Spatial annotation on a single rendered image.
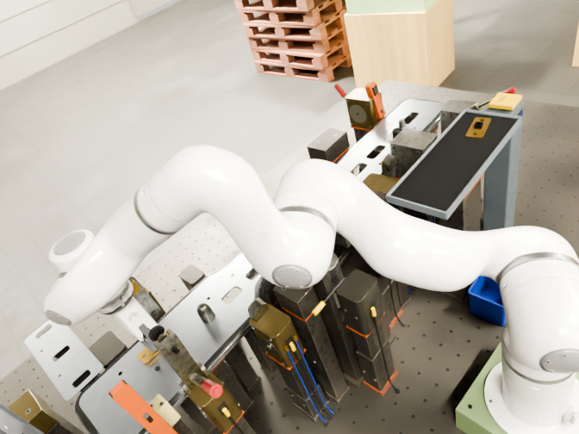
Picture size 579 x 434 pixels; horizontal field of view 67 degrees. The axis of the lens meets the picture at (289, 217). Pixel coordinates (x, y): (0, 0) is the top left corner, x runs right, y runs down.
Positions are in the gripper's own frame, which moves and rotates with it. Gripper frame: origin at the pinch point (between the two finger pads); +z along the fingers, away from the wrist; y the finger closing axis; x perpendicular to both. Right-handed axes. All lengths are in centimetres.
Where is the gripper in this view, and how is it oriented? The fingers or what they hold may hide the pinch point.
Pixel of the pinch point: (150, 340)
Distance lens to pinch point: 106.7
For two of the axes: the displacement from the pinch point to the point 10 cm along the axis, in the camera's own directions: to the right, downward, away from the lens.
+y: -7.2, -2.8, 6.4
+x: -6.4, 6.2, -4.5
